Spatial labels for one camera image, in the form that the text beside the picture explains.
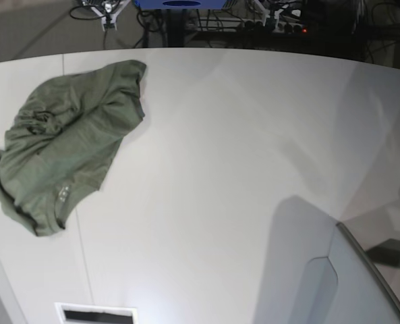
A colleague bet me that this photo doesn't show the green t-shirt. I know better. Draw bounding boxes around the green t-shirt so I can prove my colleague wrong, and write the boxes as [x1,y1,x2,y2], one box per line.
[0,60,146,237]

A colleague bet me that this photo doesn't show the black power strip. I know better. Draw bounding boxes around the black power strip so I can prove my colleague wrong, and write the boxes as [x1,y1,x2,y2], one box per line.
[243,20,309,34]

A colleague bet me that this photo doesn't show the blue bin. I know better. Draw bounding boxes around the blue bin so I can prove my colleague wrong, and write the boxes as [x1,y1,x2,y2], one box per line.
[134,0,226,9]

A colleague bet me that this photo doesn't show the white label plate with slot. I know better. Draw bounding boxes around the white label plate with slot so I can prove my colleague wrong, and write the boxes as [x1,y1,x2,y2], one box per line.
[55,302,138,324]

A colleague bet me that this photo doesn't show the grey monitor edge panel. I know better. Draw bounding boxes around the grey monitor edge panel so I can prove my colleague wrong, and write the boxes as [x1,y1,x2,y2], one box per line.
[337,223,400,319]

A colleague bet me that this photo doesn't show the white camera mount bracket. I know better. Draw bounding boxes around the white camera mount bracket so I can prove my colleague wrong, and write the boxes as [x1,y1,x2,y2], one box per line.
[90,0,129,31]

